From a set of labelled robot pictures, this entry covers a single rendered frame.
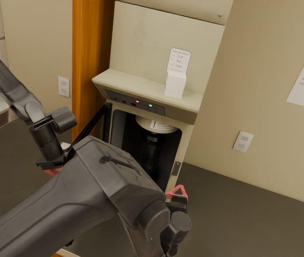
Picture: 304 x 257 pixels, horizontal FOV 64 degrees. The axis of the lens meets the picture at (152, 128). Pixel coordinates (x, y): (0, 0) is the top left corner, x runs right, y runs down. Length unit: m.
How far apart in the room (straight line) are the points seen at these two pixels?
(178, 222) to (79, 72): 0.51
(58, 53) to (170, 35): 0.86
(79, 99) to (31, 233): 0.61
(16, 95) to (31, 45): 0.86
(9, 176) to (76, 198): 1.02
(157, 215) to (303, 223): 1.17
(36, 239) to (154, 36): 0.63
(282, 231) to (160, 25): 1.01
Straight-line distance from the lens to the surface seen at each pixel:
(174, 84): 0.69
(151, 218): 0.30
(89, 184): 0.24
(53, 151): 0.76
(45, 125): 0.74
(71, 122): 0.77
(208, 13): 0.72
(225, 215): 1.21
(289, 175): 1.47
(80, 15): 0.74
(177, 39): 0.74
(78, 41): 0.76
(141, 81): 0.77
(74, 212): 0.24
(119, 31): 0.79
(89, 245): 0.99
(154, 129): 0.88
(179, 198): 0.75
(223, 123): 1.29
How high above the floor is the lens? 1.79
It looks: 31 degrees down
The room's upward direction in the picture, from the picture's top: 12 degrees clockwise
